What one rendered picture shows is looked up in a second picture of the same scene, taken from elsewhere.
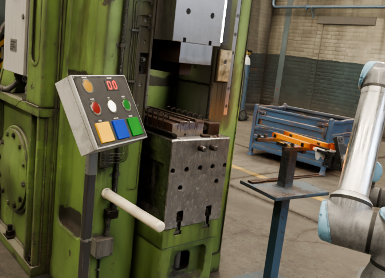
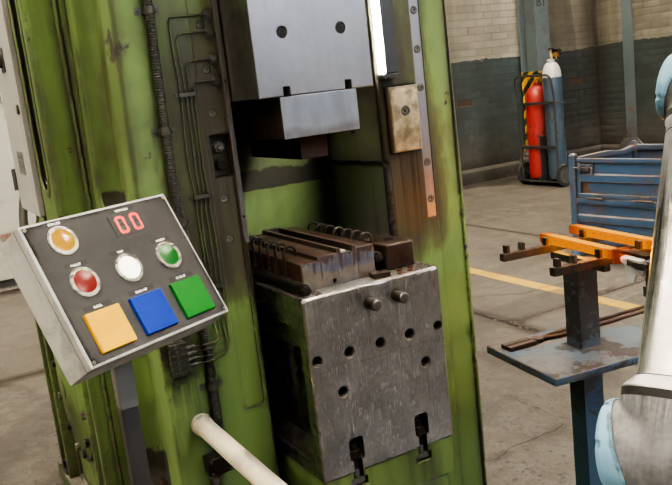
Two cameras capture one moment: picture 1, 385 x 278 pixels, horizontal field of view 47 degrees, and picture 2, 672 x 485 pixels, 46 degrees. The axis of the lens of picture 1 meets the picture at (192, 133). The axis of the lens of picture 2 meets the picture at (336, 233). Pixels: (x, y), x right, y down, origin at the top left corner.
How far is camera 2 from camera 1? 51 cm
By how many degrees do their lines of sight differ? 12
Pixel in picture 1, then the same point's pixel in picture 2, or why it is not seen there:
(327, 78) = not seen: outside the picture
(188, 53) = (303, 115)
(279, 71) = (627, 74)
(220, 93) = (410, 176)
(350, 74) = not seen: outside the picture
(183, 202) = (357, 418)
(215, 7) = (341, 8)
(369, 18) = not seen: outside the picture
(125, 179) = (235, 389)
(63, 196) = (147, 431)
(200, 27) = (317, 58)
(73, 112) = (37, 301)
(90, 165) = (120, 391)
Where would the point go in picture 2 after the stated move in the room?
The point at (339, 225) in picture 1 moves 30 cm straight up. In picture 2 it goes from (643, 465) to (634, 261)
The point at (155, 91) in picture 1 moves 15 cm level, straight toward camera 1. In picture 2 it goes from (291, 196) to (282, 204)
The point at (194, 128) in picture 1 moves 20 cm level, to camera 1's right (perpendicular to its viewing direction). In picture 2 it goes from (354, 263) to (437, 258)
